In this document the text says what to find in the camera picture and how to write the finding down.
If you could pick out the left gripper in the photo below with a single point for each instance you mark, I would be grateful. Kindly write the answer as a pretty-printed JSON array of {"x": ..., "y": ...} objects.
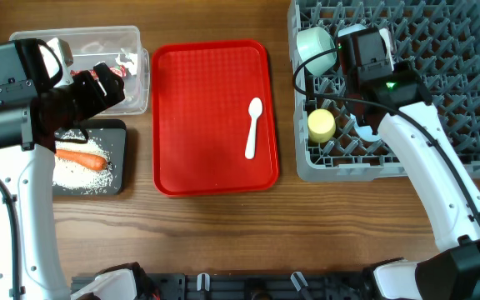
[{"x": 97, "y": 101}]

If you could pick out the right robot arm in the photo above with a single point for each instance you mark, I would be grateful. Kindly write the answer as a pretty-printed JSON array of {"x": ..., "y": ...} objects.
[{"x": 412, "y": 130}]

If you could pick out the grey dishwasher rack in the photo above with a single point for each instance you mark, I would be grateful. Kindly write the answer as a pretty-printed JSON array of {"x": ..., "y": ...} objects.
[{"x": 440, "y": 39}]

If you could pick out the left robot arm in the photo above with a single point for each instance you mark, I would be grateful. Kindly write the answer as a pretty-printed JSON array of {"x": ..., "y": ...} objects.
[{"x": 39, "y": 96}]

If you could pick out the mint green bowl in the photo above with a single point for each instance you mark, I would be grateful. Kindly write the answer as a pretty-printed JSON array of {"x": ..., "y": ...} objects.
[{"x": 313, "y": 41}]

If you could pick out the black food waste tray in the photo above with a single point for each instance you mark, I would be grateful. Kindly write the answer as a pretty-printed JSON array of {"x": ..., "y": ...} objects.
[{"x": 113, "y": 135}]

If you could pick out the white rice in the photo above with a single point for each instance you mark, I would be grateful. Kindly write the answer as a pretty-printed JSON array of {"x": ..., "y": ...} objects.
[{"x": 72, "y": 177}]

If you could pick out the red plastic tray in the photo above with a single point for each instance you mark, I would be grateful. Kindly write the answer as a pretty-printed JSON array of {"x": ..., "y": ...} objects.
[{"x": 200, "y": 122}]

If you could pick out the light blue rice bowl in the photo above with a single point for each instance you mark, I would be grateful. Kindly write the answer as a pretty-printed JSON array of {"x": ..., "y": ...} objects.
[{"x": 351, "y": 29}]

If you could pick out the light blue plate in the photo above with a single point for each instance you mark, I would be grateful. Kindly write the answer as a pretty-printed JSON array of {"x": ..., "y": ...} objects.
[{"x": 364, "y": 132}]

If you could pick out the red snack wrapper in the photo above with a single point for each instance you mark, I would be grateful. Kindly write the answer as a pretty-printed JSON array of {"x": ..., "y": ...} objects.
[{"x": 121, "y": 71}]

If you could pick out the white plastic spoon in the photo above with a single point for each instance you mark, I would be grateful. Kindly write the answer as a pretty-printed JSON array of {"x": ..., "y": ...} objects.
[{"x": 255, "y": 110}]

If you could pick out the clear plastic bin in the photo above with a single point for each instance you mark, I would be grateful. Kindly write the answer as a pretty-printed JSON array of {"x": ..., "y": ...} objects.
[{"x": 92, "y": 45}]

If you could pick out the yellow plastic cup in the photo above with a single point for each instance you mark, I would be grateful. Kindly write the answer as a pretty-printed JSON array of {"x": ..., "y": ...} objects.
[{"x": 321, "y": 126}]

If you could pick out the orange carrot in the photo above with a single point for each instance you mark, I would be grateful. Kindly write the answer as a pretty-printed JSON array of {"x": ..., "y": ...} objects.
[{"x": 87, "y": 160}]

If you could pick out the small white tissue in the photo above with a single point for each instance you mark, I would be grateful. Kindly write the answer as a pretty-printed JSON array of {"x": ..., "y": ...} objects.
[{"x": 128, "y": 63}]

